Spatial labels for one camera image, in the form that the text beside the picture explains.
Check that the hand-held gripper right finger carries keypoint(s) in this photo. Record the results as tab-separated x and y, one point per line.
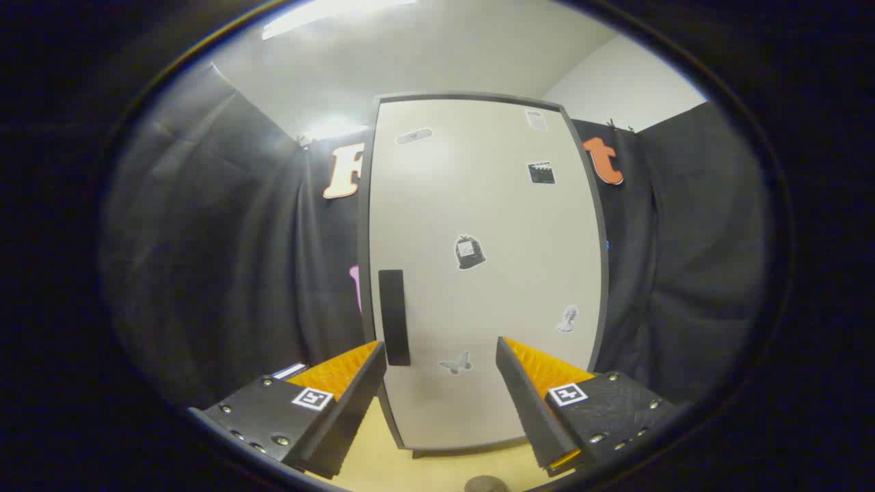
530	403

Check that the white shoe cabinet door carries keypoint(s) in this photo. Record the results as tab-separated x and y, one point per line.
478	205

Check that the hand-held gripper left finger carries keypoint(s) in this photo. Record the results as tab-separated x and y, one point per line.
345	410

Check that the grey shoe cabinet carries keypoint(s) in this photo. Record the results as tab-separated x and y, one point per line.
364	239

